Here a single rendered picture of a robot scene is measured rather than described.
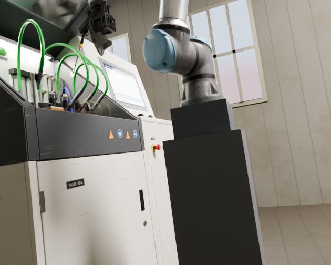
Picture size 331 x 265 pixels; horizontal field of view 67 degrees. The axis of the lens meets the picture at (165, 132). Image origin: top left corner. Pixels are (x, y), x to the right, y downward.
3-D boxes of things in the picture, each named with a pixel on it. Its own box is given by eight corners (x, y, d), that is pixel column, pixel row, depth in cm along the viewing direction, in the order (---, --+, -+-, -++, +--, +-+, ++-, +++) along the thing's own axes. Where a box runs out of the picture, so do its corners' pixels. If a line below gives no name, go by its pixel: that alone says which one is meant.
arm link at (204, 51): (222, 76, 88) (216, 39, 89) (199, 70, 78) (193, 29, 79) (195, 85, 96) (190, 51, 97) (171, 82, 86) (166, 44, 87)
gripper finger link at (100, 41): (105, 50, 100) (103, 27, 100) (94, 53, 102) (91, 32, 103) (110, 52, 103) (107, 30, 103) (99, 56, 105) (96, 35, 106)
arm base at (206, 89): (227, 105, 91) (223, 79, 92) (221, 99, 77) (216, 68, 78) (187, 113, 96) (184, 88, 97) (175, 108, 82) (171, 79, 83)
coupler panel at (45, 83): (45, 116, 140) (40, 63, 143) (41, 118, 142) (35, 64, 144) (63, 118, 152) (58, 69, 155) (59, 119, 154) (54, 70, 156)
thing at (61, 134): (40, 160, 74) (35, 106, 75) (30, 161, 76) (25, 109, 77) (142, 150, 131) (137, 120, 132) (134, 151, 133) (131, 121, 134)
